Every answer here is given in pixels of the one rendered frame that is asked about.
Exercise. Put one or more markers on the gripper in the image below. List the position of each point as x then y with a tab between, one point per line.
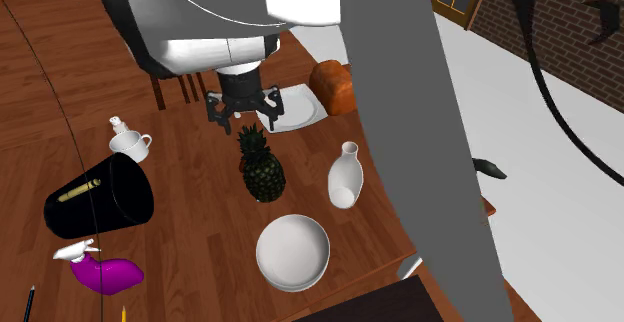
240	87

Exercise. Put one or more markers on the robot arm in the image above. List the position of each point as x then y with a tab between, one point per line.
404	116

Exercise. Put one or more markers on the white square plate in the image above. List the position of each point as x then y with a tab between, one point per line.
300	109

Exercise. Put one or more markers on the pineapple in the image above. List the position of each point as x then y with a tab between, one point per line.
263	174

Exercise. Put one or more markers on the brown bread loaf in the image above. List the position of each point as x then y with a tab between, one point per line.
334	87

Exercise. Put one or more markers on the white vase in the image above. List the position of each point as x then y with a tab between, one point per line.
345	177

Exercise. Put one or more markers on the white mug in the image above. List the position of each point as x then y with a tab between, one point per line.
128	145

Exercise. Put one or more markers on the wooden table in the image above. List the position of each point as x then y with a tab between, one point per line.
195	223

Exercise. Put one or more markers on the small white shaker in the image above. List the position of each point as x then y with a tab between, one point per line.
117	125

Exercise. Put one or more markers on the white round bowl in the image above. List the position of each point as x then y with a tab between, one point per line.
292	252

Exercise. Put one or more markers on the black bucket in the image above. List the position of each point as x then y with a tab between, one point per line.
97	209

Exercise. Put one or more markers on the yellow pen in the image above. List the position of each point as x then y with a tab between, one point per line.
78	191

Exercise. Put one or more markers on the purple spray bottle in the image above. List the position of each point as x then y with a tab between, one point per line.
109	274

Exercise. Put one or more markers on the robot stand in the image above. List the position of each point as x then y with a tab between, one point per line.
380	306

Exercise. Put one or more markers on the yellow pencil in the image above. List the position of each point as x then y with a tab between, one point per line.
123	314

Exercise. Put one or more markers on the dark pencil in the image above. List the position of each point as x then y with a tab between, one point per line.
28	306

